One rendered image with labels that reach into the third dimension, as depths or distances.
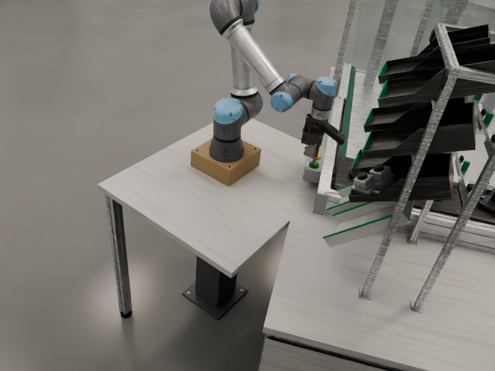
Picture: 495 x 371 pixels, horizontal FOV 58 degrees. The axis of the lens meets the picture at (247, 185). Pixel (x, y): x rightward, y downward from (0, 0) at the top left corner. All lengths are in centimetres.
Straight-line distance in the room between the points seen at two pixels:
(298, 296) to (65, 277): 157
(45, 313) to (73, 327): 18
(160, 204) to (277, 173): 55
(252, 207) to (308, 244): 28
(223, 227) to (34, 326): 124
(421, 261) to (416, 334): 33
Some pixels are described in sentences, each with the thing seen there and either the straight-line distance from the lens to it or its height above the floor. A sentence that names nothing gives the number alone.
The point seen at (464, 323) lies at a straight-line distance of 166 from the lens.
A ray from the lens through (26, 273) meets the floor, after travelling 282.
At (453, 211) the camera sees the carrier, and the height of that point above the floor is 97.
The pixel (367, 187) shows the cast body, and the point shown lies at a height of 125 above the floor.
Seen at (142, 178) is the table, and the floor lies 86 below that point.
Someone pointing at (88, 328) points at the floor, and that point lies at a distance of 251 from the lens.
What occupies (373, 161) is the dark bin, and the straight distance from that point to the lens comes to 156.
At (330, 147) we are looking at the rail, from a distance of 207.
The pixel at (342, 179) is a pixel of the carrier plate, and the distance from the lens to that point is 185.
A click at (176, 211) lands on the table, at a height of 86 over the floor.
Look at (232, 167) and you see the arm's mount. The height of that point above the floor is 94.
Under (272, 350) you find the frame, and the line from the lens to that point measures 152.
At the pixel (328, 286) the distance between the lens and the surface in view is 157.
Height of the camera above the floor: 202
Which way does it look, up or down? 38 degrees down
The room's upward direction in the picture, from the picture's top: 7 degrees clockwise
